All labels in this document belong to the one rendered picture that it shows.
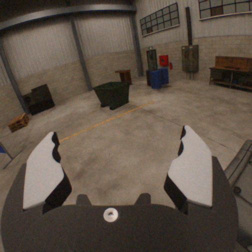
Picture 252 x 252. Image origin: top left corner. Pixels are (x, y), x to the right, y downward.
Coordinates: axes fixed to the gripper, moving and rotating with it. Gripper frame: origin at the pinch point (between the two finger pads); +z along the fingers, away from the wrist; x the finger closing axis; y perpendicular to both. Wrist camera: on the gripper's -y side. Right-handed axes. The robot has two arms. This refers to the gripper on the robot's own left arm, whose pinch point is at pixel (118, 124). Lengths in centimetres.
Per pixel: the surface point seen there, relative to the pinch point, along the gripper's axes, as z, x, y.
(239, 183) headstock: 3.9, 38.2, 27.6
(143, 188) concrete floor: 82, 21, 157
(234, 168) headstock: 10, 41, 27
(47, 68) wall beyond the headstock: 783, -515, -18
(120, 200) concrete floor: 67, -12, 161
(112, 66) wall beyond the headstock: 1009, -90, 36
